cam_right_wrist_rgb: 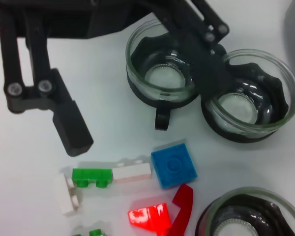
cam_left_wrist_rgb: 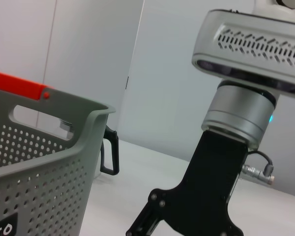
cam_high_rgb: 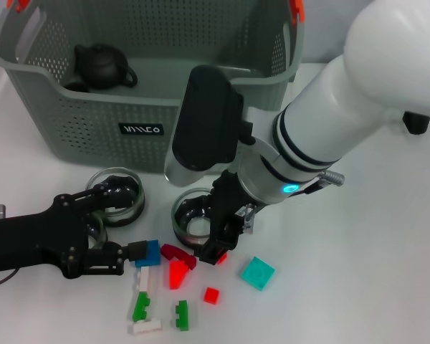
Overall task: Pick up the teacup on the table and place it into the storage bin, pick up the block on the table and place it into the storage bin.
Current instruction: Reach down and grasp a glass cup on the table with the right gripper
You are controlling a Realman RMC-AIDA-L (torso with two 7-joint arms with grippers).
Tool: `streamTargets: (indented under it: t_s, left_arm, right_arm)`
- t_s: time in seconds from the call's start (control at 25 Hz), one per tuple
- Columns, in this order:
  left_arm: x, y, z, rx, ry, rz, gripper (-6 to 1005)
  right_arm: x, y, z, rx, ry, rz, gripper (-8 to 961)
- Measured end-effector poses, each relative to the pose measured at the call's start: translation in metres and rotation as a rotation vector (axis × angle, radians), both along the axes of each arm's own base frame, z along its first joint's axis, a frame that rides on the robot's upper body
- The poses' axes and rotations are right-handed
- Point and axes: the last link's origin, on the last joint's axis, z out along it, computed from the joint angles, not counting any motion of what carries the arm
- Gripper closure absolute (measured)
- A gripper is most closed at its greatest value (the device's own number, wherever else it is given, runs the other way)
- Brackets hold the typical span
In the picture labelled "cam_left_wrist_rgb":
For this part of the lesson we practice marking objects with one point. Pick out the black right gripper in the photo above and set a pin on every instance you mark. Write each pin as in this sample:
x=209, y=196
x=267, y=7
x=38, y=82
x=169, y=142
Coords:
x=206, y=184

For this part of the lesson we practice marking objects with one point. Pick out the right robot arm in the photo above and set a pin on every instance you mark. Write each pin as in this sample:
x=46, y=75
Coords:
x=236, y=110

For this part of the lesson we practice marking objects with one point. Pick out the grey perforated storage bin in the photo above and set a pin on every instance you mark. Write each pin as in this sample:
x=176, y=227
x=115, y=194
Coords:
x=51, y=184

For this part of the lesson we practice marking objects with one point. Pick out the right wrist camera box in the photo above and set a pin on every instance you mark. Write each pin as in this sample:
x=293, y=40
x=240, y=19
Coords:
x=236, y=37

